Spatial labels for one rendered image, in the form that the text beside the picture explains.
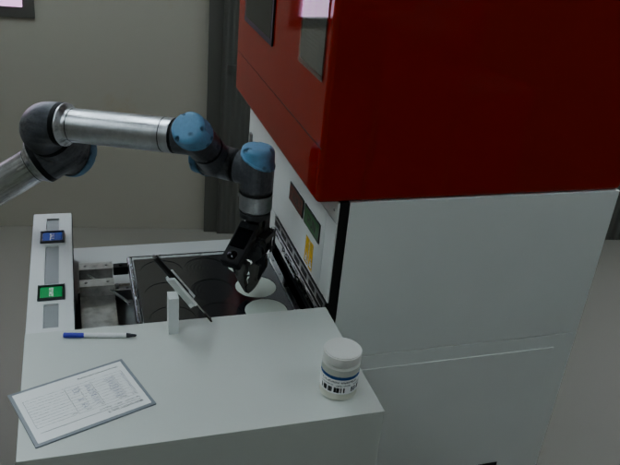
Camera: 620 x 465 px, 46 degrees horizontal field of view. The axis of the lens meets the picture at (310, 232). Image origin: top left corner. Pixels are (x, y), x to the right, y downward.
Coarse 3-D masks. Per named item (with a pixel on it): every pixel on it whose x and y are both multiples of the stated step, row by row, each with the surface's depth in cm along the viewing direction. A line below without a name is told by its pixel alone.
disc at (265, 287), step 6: (258, 282) 181; (264, 282) 181; (270, 282) 181; (240, 288) 178; (258, 288) 178; (264, 288) 179; (270, 288) 179; (246, 294) 175; (252, 294) 175; (258, 294) 176; (264, 294) 176
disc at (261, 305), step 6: (258, 300) 173; (264, 300) 174; (270, 300) 174; (246, 306) 170; (252, 306) 171; (258, 306) 171; (264, 306) 171; (270, 306) 171; (276, 306) 172; (282, 306) 172; (246, 312) 168; (252, 312) 169; (258, 312) 169; (264, 312) 169
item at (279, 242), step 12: (276, 228) 199; (276, 240) 195; (276, 252) 201; (288, 252) 187; (276, 264) 197; (288, 264) 185; (288, 276) 190; (300, 276) 177; (288, 288) 186; (300, 288) 176; (300, 300) 180; (312, 300) 168
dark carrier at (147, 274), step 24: (144, 264) 184; (168, 264) 185; (192, 264) 186; (216, 264) 187; (144, 288) 174; (168, 288) 175; (192, 288) 176; (216, 288) 177; (144, 312) 165; (192, 312) 167; (216, 312) 167; (240, 312) 168
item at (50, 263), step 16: (48, 224) 186; (64, 224) 186; (32, 240) 177; (32, 256) 170; (48, 256) 172; (64, 256) 172; (32, 272) 164; (48, 272) 165; (64, 272) 165; (32, 288) 158; (32, 304) 153; (48, 304) 154; (64, 304) 154; (32, 320) 148; (48, 320) 149; (64, 320) 149
